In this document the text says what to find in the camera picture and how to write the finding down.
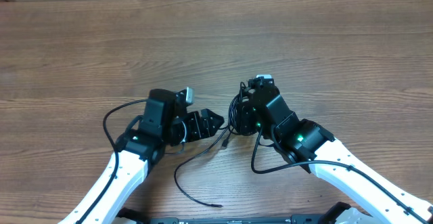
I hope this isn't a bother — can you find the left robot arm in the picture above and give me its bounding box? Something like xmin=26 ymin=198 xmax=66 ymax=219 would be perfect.
xmin=63 ymin=87 xmax=224 ymax=223

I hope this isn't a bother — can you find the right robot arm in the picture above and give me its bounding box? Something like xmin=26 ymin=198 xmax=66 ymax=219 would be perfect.
xmin=235 ymin=75 xmax=432 ymax=223

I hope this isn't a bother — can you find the thin black USB cable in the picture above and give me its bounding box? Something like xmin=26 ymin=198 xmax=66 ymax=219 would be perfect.
xmin=173 ymin=125 xmax=231 ymax=208

